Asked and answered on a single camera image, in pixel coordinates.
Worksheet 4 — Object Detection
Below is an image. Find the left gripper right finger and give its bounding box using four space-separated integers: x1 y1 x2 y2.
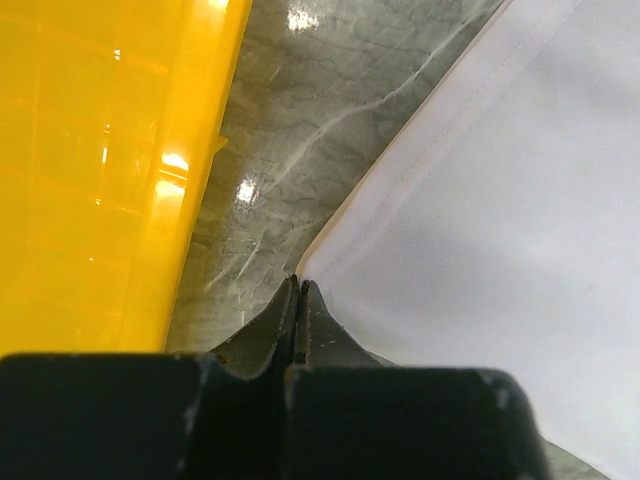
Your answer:
284 281 550 479

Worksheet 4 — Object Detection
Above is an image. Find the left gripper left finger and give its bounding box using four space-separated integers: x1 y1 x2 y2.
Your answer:
1 277 298 479

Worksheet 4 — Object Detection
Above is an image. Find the white t shirt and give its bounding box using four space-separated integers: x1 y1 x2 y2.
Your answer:
297 1 639 479

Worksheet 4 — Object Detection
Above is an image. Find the yellow plastic tray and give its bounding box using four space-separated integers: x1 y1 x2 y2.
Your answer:
1 1 251 355

